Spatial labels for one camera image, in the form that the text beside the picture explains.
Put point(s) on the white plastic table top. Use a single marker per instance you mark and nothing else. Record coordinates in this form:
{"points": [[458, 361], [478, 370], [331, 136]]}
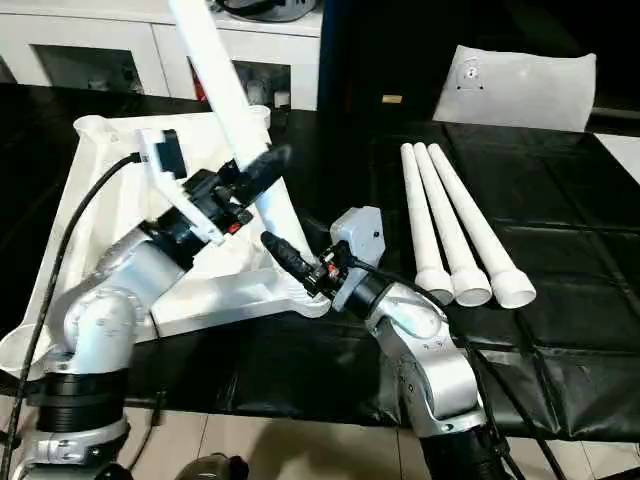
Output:
{"points": [[110, 200]]}

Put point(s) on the black work mat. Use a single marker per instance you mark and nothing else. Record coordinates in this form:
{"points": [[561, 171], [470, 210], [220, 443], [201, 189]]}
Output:
{"points": [[580, 340]]}

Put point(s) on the white flat board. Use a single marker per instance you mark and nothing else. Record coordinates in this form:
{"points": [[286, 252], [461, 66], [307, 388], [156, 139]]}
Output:
{"points": [[622, 155]]}

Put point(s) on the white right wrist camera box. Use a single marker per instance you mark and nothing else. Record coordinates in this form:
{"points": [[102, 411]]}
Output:
{"points": [[358, 235]]}

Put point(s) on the white cabinet with glass doors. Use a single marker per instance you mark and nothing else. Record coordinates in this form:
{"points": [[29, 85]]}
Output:
{"points": [[100, 50]]}

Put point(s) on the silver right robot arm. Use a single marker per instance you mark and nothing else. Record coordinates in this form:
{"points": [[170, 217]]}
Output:
{"points": [[430, 360]]}

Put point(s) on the white plastic table leg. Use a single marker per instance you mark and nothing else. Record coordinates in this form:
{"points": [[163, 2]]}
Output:
{"points": [[420, 215], [471, 215], [215, 70], [445, 215]]}

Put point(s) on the dark grey robot body part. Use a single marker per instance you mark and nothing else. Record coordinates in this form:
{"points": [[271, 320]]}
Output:
{"points": [[210, 468]]}

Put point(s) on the white plastic bag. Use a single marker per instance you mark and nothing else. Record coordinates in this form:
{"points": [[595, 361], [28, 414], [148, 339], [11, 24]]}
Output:
{"points": [[520, 90]]}

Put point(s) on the metal cooking pot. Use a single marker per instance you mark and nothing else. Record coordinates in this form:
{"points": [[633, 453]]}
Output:
{"points": [[265, 8]]}

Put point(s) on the small tan label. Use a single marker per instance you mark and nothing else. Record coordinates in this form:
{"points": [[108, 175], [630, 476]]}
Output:
{"points": [[391, 99]]}

